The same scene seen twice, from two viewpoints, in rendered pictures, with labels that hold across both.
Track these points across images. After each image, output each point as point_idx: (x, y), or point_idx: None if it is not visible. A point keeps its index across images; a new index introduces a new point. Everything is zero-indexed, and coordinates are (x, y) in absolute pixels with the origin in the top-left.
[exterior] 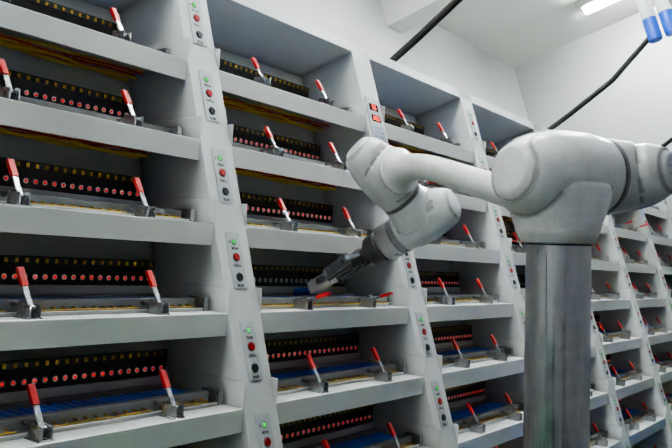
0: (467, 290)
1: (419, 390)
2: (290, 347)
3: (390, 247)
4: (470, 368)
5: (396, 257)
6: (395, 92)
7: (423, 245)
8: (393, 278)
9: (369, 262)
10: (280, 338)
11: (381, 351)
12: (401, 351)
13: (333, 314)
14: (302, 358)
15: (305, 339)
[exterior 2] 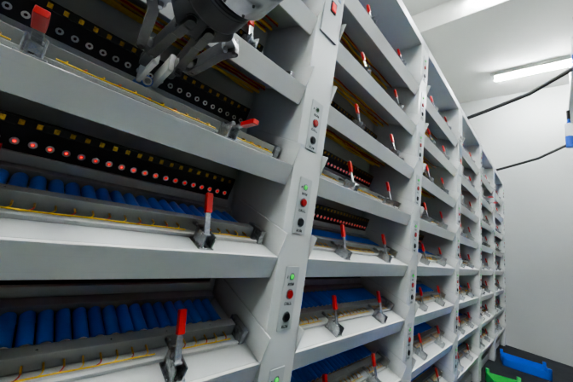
0: (375, 192)
1: (263, 272)
2: (87, 148)
3: None
4: (349, 261)
5: (242, 8)
6: (371, 11)
7: None
8: (290, 130)
9: (208, 31)
10: (95, 136)
11: (250, 207)
12: (268, 215)
13: (111, 99)
14: (113, 173)
15: (126, 149)
